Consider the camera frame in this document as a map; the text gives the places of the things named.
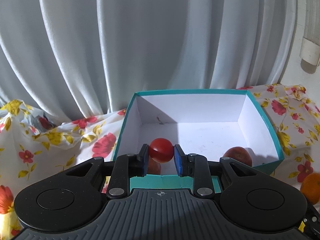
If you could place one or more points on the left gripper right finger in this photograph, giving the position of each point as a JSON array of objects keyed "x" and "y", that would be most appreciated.
[{"x": 195, "y": 166}]

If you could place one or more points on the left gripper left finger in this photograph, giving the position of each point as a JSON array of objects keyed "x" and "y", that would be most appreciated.
[{"x": 122, "y": 169}]

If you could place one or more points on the red cherry tomato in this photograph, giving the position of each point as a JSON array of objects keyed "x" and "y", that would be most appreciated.
[{"x": 161, "y": 150}]

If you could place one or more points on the small red fruit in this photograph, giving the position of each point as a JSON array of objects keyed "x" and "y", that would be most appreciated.
[{"x": 153, "y": 167}]

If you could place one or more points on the teal cardboard box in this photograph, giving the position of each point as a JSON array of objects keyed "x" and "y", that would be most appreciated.
[{"x": 203, "y": 121}]

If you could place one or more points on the red apple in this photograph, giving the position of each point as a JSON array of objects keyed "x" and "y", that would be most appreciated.
[{"x": 240, "y": 154}]

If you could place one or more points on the floral tablecloth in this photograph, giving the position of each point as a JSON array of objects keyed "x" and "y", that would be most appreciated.
[{"x": 33, "y": 148}]

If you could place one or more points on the orange tangerine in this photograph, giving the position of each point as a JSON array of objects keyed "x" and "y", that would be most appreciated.
[{"x": 310, "y": 188}]

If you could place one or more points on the white curtain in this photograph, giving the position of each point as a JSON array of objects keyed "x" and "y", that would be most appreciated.
[{"x": 78, "y": 58}]

